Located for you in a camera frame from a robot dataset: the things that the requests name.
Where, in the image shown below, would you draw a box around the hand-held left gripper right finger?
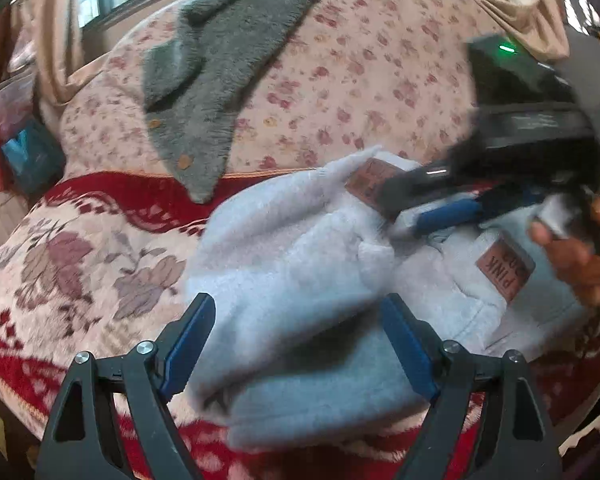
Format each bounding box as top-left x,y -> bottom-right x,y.
381,293 -> 564,480

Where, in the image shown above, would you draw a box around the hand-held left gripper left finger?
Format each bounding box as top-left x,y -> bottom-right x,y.
34,292 -> 217,480

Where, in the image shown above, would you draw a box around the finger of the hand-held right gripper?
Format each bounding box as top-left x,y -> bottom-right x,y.
379,159 -> 486,222
411,185 -> 548,239

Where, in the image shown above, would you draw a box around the light grey fleece pants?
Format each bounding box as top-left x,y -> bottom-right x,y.
180,145 -> 600,453

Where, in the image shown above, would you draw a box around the person's right hand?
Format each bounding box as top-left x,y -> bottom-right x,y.
529,180 -> 600,312

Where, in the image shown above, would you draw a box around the floral pink quilt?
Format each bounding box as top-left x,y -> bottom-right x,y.
57,0 -> 571,187

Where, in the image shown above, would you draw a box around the red cream floral blanket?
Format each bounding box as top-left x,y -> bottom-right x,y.
0,170 -> 600,480

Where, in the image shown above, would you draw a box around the grey fleece cardigan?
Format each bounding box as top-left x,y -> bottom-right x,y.
142,0 -> 362,206

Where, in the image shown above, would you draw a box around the blue plastic bag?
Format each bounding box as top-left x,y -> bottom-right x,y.
0,127 -> 65,195

